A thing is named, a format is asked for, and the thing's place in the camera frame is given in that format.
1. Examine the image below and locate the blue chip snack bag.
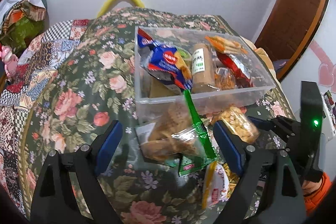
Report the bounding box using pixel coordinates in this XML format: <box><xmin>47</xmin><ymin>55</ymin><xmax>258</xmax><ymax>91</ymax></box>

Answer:
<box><xmin>137</xmin><ymin>28</ymin><xmax>193</xmax><ymax>94</ymax></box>

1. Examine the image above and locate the red silver snack packet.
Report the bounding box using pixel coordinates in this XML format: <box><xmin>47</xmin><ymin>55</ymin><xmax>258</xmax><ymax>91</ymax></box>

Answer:
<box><xmin>217</xmin><ymin>52</ymin><xmax>253</xmax><ymax>88</ymax></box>

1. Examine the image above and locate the brown wooden door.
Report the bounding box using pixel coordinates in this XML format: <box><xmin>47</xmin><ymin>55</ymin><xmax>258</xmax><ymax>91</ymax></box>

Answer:
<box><xmin>255</xmin><ymin>0</ymin><xmax>329</xmax><ymax>81</ymax></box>

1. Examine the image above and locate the round cracker roll pack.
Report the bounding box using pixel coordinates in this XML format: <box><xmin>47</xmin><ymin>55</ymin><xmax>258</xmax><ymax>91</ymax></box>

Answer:
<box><xmin>192</xmin><ymin>43</ymin><xmax>219</xmax><ymax>94</ymax></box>

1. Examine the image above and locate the green edged bread pack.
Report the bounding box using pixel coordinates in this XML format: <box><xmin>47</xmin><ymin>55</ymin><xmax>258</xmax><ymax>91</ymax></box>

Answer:
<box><xmin>135</xmin><ymin>90</ymin><xmax>217</xmax><ymax>176</ymax></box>

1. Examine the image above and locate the puffed rice cake pack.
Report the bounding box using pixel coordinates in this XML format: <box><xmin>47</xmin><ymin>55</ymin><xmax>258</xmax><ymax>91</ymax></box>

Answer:
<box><xmin>210</xmin><ymin>106</ymin><xmax>260</xmax><ymax>144</ymax></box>

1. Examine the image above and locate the floral green bedspread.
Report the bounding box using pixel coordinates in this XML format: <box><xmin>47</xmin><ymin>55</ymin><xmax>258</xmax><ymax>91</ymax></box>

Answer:
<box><xmin>18</xmin><ymin>6</ymin><xmax>295</xmax><ymax>224</ymax></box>

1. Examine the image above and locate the beige blanket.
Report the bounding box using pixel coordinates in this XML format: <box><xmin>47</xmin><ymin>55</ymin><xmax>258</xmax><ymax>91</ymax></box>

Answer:
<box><xmin>254</xmin><ymin>48</ymin><xmax>277</xmax><ymax>79</ymax></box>

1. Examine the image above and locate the orange sleeve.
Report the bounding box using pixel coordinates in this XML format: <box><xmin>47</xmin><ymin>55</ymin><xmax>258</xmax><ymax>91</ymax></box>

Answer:
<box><xmin>302</xmin><ymin>172</ymin><xmax>332</xmax><ymax>216</ymax></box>

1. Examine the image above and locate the white red snack packet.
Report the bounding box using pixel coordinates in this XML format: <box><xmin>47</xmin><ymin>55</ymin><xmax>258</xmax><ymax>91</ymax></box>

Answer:
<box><xmin>202</xmin><ymin>161</ymin><xmax>230</xmax><ymax>209</ymax></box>

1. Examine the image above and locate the white device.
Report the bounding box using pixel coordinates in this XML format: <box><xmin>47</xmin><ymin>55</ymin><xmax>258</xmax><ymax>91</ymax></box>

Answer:
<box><xmin>321</xmin><ymin>90</ymin><xmax>335</xmax><ymax>143</ymax></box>

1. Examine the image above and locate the clear plastic storage box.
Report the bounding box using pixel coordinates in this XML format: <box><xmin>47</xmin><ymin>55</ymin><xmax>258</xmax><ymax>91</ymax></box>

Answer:
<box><xmin>134</xmin><ymin>26</ymin><xmax>275</xmax><ymax>122</ymax></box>

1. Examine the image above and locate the patchwork quilt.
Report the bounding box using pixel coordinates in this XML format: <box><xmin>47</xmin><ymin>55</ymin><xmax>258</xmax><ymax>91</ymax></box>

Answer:
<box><xmin>1</xmin><ymin>19</ymin><xmax>91</xmax><ymax>214</ymax></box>

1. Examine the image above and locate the yellow noodle snack pack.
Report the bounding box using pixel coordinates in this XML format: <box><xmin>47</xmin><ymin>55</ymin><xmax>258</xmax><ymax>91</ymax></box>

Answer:
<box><xmin>223</xmin><ymin>163</ymin><xmax>239</xmax><ymax>199</ymax></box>

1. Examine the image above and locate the pile of clothes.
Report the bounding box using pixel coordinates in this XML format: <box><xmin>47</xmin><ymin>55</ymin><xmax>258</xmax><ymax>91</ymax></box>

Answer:
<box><xmin>1</xmin><ymin>0</ymin><xmax>47</xmax><ymax>55</ymax></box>

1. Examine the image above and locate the pink plush toy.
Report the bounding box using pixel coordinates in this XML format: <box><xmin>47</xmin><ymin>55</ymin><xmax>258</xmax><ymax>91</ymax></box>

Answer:
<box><xmin>1</xmin><ymin>45</ymin><xmax>18</xmax><ymax>79</ymax></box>

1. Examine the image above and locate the orange rice cracker pack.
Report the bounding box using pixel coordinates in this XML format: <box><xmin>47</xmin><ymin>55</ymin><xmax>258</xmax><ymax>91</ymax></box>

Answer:
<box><xmin>205</xmin><ymin>36</ymin><xmax>247</xmax><ymax>54</ymax></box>

